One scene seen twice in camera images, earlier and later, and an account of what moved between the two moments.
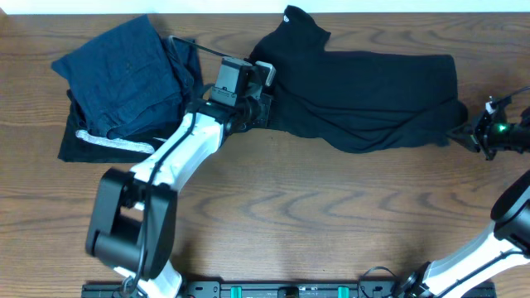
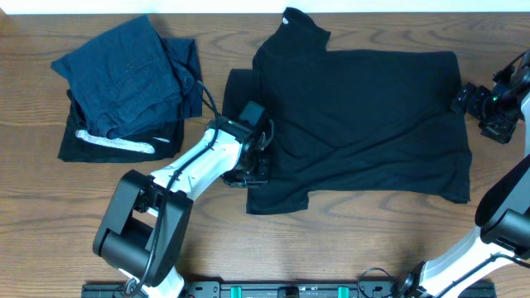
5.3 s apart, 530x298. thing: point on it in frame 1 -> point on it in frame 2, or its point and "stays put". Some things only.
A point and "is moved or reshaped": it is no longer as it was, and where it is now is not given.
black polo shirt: [358, 101] is moved or reshaped
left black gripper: [265, 110] -> [257, 168]
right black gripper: [479, 135] -> [477, 104]
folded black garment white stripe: [79, 146] stays put
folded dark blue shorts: [130, 79] stays put
